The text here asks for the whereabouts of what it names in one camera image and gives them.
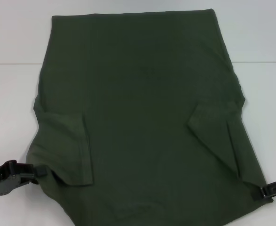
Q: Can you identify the dark green shirt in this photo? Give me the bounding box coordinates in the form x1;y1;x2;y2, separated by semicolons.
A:
26;8;274;226

